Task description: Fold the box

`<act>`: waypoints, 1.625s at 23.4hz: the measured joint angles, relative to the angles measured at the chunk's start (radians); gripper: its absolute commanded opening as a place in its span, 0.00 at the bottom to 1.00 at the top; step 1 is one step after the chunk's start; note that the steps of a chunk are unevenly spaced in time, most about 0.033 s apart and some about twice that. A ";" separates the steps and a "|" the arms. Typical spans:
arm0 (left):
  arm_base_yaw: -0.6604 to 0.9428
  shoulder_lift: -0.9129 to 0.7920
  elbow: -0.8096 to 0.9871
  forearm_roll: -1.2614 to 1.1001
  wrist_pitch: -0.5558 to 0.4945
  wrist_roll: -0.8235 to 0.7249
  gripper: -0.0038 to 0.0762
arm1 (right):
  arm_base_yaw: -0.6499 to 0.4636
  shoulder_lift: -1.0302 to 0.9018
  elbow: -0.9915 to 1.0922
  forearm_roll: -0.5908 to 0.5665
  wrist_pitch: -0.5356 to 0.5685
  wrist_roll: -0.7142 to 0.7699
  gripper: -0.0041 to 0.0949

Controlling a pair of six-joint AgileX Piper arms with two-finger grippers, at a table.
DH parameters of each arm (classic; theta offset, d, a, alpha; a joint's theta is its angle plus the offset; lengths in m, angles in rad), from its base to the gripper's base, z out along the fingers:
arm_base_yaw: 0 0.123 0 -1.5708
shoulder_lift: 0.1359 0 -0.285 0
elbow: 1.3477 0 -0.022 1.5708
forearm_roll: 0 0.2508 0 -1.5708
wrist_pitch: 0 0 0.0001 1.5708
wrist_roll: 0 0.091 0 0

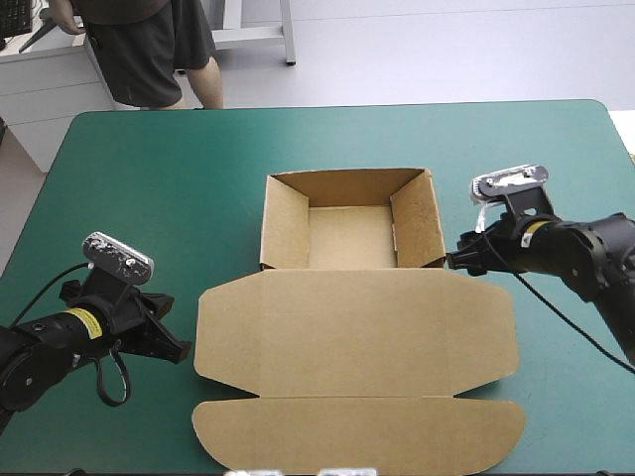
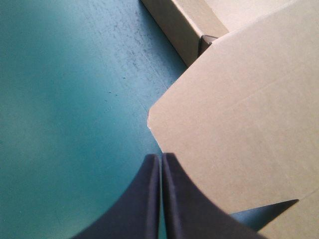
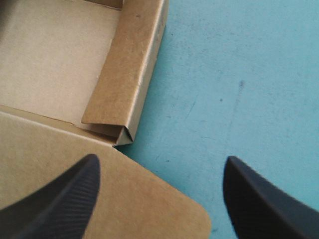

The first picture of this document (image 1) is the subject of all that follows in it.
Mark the brown cardboard box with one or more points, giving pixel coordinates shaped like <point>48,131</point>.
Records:
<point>347,342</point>

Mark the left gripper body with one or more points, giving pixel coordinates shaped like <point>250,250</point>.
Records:
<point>121,317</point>

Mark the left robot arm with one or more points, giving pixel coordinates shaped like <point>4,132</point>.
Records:
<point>35,342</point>

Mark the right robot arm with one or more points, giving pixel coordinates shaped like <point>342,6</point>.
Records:
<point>590,253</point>

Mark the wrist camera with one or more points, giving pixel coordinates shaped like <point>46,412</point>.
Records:
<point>118,258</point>
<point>511,181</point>

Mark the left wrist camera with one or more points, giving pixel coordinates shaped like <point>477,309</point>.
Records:
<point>118,258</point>

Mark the white cabinet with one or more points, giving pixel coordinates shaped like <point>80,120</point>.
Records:
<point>44,94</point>

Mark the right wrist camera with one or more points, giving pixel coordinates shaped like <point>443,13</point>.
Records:
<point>511,181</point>

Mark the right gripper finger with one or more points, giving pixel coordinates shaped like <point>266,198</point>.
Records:
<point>469,241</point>
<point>461,261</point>

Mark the black keyboard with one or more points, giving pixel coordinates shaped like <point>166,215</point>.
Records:
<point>15,17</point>

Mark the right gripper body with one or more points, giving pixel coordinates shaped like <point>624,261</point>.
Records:
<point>516,233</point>

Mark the white table frame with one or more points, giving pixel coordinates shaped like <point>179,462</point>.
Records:
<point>278,30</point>

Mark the person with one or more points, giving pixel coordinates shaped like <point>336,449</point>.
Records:
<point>144,49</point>

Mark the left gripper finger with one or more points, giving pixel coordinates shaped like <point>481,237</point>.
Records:
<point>160,303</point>
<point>168,344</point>

